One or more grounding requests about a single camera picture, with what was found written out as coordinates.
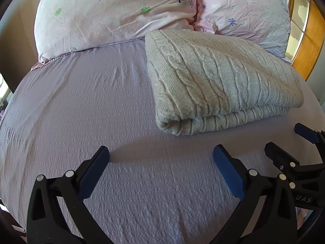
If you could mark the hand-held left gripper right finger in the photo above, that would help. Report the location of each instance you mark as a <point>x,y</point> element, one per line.
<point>228,171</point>

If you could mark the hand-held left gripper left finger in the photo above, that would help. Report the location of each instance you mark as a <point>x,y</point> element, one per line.
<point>89,177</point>

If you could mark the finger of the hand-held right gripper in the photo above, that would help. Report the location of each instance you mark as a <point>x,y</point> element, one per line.
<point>281,157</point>
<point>306,133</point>

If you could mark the lavender bed sheet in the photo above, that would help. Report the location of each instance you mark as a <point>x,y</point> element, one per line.
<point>88,111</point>

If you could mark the wooden headboard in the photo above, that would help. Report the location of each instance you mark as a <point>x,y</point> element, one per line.
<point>308,43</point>

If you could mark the pink pillow with white flowers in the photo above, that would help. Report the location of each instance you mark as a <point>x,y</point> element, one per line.
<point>241,10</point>

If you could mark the pink pillow with tree print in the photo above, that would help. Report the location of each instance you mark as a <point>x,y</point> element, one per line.
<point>106,17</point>

